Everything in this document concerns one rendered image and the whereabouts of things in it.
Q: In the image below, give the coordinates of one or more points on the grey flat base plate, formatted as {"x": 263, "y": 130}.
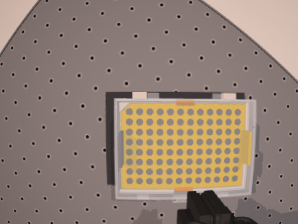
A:
{"x": 65, "y": 55}

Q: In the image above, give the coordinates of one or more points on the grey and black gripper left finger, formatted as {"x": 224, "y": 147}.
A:
{"x": 196, "y": 212}

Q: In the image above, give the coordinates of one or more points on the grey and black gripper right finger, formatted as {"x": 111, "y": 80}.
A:
{"x": 221, "y": 214}

